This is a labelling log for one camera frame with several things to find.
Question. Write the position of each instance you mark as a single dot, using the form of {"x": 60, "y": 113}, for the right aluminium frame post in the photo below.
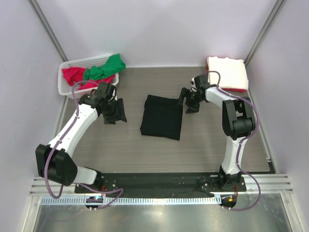
{"x": 275, "y": 11}

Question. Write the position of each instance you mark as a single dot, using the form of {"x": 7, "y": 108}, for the white slotted cable duct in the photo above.
{"x": 98, "y": 201}

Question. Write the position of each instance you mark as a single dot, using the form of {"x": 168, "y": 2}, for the folded white t shirt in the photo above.
{"x": 232, "y": 71}

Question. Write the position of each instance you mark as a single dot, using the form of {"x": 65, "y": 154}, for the green t shirt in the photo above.
{"x": 113, "y": 65}

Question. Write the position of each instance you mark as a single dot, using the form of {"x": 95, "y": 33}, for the aluminium frame post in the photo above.
{"x": 48, "y": 29}
{"x": 275, "y": 11}

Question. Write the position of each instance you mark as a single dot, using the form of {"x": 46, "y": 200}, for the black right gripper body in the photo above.
{"x": 194, "y": 100}

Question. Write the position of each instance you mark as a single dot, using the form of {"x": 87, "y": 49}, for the pink t shirt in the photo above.
{"x": 75, "y": 74}

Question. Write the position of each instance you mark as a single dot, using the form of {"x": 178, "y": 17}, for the white perforated plastic basket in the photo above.
{"x": 63, "y": 87}

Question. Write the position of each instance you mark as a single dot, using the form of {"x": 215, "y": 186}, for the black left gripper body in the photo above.
{"x": 112, "y": 111}

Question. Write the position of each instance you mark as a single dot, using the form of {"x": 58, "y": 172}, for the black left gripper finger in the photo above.
{"x": 121, "y": 110}
{"x": 108, "y": 121}

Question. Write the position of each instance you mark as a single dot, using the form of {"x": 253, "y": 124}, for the left aluminium frame post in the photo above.
{"x": 48, "y": 29}

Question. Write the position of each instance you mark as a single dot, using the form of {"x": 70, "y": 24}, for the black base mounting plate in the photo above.
{"x": 169, "y": 185}

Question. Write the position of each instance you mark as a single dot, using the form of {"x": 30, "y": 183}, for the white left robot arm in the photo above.
{"x": 54, "y": 160}

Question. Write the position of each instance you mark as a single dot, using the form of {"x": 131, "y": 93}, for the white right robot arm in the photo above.
{"x": 238, "y": 123}

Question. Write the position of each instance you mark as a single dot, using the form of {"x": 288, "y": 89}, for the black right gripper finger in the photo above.
{"x": 183, "y": 95}
{"x": 193, "y": 109}

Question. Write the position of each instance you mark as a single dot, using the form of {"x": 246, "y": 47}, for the black t shirt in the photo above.
{"x": 162, "y": 117}

